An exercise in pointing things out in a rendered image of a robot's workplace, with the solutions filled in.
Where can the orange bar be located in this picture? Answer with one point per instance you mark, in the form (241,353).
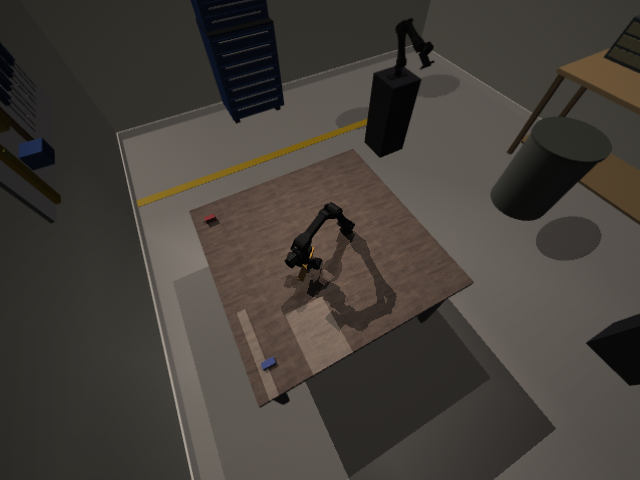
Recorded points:
(304,269)

